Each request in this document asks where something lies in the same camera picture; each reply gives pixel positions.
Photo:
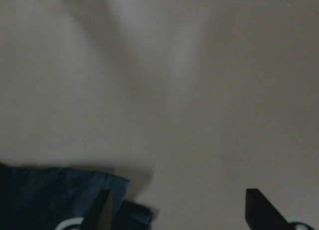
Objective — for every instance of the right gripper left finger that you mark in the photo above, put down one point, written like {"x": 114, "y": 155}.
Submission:
{"x": 99, "y": 217}

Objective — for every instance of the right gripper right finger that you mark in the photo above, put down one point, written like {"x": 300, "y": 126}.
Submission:
{"x": 260, "y": 214}

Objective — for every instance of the black graphic t-shirt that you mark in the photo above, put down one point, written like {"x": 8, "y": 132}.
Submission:
{"x": 40, "y": 199}

